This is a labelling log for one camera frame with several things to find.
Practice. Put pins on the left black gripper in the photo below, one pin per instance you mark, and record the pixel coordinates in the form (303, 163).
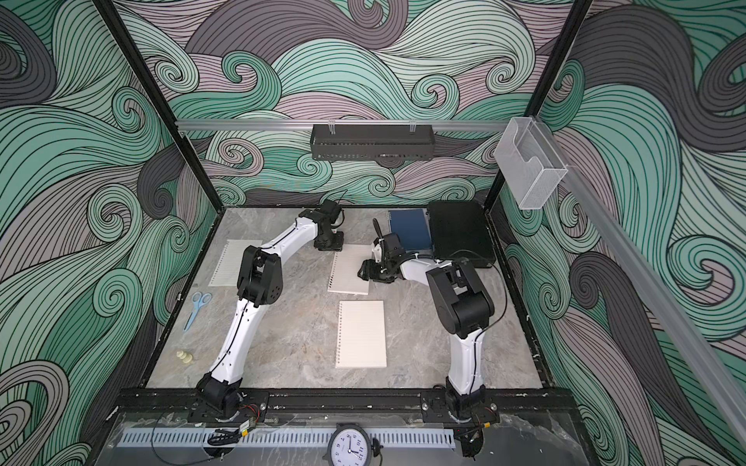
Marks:
(337, 248)

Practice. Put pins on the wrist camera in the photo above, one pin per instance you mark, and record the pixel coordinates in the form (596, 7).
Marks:
(332, 212)
(386, 247)

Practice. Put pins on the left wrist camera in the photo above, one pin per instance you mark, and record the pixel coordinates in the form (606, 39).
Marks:
(332, 212)

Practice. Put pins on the small yellow-green object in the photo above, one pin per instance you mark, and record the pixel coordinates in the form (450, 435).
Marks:
(184, 356)

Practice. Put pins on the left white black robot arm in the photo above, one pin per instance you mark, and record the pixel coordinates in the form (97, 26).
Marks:
(260, 284)

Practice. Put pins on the black wall-mounted tray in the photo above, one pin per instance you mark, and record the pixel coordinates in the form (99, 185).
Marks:
(372, 142)

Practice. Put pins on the torn lined notebook page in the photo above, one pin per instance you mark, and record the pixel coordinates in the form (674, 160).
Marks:
(228, 267)

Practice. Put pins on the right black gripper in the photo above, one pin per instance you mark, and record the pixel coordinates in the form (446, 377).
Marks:
(368, 266)

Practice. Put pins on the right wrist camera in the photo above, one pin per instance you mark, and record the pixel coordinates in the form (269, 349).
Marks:
(386, 247)

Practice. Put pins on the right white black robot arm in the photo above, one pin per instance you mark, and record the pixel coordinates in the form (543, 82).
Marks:
(464, 308)

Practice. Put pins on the right side aluminium rail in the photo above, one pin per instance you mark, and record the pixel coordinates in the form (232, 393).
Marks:
(723, 389)

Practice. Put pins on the black hard case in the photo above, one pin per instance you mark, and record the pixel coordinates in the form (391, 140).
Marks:
(460, 229)

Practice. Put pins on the white slotted cable duct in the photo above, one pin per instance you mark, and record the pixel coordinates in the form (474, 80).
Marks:
(389, 437)

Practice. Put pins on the blue cover notebook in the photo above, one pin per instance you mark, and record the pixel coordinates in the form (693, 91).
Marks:
(411, 228)

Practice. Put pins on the blue handled scissors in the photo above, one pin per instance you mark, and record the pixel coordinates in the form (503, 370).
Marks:
(199, 300)

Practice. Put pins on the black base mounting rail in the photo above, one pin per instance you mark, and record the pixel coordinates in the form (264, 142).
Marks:
(275, 406)

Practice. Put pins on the round analog clock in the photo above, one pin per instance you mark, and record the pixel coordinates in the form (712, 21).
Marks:
(349, 445)

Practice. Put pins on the clear acrylic wall holder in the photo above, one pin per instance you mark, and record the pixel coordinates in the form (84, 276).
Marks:
(529, 158)

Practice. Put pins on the aluminium wall rail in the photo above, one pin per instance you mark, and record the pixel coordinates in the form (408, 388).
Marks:
(267, 124)

